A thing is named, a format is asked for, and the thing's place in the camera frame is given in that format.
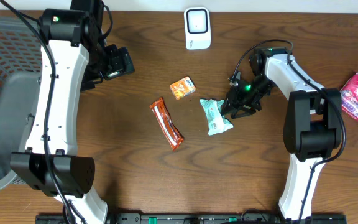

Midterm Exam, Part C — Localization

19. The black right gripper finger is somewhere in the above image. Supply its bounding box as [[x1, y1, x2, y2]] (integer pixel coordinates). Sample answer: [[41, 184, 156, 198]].
[[221, 99, 232, 116], [231, 107, 256, 119]]

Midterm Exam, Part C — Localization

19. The mint green wipes pack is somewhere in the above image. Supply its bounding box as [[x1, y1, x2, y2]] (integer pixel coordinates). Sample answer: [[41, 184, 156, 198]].
[[200, 99, 234, 136]]

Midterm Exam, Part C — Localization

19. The small orange tissue pack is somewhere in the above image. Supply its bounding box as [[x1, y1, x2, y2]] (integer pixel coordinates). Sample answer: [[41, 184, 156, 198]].
[[170, 76, 196, 100]]

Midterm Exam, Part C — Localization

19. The orange-red snack bar wrapper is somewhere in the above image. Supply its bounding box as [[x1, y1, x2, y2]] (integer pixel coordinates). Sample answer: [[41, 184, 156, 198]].
[[150, 97, 184, 151]]

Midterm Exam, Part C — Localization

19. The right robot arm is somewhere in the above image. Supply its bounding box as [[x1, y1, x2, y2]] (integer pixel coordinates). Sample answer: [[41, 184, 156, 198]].
[[221, 47, 346, 223]]

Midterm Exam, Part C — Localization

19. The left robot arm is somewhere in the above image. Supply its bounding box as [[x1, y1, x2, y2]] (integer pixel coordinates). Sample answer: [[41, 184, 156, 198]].
[[10, 1, 135, 223]]

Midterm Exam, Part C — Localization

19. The grey plastic mesh basket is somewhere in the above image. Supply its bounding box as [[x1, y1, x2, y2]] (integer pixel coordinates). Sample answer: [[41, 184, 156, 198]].
[[0, 17, 42, 190]]

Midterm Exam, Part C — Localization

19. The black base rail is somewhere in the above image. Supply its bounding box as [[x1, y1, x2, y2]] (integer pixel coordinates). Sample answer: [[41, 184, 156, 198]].
[[35, 212, 347, 224]]

